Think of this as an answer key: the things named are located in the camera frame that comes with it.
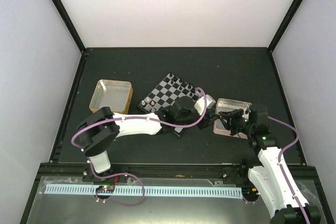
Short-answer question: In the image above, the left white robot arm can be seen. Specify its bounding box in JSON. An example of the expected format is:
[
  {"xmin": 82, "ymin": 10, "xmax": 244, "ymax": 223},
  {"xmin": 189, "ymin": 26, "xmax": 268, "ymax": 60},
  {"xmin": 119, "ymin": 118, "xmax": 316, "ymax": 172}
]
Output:
[{"xmin": 71, "ymin": 95, "xmax": 215, "ymax": 182}]

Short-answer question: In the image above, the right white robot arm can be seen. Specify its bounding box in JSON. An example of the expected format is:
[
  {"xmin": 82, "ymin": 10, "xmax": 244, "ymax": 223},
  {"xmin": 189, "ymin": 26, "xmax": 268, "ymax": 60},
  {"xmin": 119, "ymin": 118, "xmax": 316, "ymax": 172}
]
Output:
[{"xmin": 220, "ymin": 104, "xmax": 321, "ymax": 223}]

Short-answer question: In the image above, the pink tray with pieces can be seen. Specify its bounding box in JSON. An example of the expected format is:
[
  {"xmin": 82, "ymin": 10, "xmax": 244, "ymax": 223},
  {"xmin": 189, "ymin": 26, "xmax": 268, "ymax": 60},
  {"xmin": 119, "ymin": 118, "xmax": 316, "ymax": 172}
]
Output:
[{"xmin": 213, "ymin": 98, "xmax": 252, "ymax": 136}]

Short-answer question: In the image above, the black and white chessboard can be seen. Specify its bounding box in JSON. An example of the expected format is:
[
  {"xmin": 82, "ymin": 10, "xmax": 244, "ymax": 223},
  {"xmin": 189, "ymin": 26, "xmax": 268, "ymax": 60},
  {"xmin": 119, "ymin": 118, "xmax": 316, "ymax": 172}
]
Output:
[{"xmin": 137, "ymin": 73, "xmax": 202, "ymax": 122}]

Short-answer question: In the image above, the gold metal tin tray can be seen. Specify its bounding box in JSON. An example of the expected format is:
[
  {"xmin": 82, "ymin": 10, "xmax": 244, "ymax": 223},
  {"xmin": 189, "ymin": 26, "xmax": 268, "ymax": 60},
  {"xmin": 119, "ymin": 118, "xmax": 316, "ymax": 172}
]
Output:
[{"xmin": 89, "ymin": 79, "xmax": 133, "ymax": 114}]

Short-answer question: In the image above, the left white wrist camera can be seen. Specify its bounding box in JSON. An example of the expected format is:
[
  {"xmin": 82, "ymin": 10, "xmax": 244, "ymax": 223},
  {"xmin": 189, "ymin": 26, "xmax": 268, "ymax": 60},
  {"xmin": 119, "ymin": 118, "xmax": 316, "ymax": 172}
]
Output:
[{"xmin": 194, "ymin": 94, "xmax": 216, "ymax": 115}]

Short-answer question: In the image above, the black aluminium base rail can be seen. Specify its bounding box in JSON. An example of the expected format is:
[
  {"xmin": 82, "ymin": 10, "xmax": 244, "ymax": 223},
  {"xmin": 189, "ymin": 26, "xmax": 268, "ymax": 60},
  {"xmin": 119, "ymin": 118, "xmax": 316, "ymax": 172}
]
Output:
[{"xmin": 81, "ymin": 165, "xmax": 253, "ymax": 183}]

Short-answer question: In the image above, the light blue slotted cable duct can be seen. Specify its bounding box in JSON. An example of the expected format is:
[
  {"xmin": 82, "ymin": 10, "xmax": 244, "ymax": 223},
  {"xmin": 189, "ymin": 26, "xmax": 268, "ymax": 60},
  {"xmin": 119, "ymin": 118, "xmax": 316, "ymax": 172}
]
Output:
[{"xmin": 44, "ymin": 184, "xmax": 243, "ymax": 199}]

